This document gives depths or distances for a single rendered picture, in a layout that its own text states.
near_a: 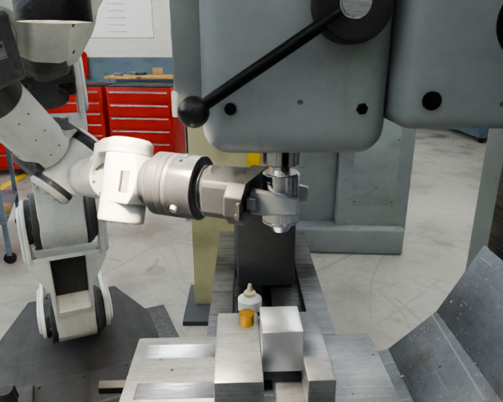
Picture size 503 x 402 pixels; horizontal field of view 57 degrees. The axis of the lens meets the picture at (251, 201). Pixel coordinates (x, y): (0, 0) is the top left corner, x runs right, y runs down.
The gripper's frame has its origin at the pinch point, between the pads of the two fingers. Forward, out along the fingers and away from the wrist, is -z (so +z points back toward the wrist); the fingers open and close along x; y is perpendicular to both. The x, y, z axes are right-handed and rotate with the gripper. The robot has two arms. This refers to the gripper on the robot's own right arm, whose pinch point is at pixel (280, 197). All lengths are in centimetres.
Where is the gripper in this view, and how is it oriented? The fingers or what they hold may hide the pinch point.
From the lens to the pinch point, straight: 59.0
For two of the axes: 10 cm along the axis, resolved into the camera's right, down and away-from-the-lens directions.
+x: 3.3, -3.0, 8.9
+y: -0.1, 9.5, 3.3
